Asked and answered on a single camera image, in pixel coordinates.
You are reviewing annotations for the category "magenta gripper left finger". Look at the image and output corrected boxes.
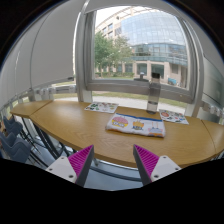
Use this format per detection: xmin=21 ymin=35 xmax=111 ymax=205
xmin=47 ymin=145 xmax=94 ymax=187

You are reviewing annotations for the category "sticker sheet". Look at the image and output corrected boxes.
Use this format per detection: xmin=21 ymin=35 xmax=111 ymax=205
xmin=85 ymin=102 xmax=118 ymax=113
xmin=159 ymin=109 xmax=188 ymax=124

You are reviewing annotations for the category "left sticker sheet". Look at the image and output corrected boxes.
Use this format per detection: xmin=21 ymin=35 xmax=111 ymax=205
xmin=85 ymin=102 xmax=118 ymax=113

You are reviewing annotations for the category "clear water bottle black cap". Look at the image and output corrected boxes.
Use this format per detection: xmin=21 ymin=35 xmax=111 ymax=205
xmin=147 ymin=73 xmax=161 ymax=114

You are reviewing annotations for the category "white roller blind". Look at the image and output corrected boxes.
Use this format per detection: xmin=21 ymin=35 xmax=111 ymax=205
xmin=0 ymin=0 xmax=85 ymax=108

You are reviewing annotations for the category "blue-grey chair far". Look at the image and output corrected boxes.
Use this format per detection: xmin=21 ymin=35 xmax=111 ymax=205
xmin=3 ymin=117 xmax=23 ymax=136

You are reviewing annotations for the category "blue-grey chair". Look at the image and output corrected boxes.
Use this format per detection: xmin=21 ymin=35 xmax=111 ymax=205
xmin=0 ymin=133 xmax=31 ymax=163
xmin=3 ymin=117 xmax=23 ymax=136

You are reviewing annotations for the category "right sticker sheet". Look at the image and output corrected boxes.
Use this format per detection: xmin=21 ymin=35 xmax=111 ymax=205
xmin=159 ymin=109 xmax=188 ymax=124

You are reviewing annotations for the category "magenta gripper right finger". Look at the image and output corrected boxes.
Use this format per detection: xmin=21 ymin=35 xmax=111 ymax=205
xmin=133 ymin=144 xmax=180 ymax=185

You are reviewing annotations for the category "blue-grey chair near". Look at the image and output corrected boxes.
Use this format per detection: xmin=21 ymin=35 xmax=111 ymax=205
xmin=0 ymin=133 xmax=31 ymax=163

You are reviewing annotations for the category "wooden table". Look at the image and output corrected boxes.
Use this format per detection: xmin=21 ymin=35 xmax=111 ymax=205
xmin=11 ymin=100 xmax=224 ymax=168

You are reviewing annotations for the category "white window frame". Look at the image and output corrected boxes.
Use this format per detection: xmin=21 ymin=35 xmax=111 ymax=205
xmin=75 ymin=0 xmax=203 ymax=117

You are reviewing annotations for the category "white towel with cupcake prints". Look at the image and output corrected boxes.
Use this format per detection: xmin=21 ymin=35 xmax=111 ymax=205
xmin=106 ymin=113 xmax=166 ymax=138

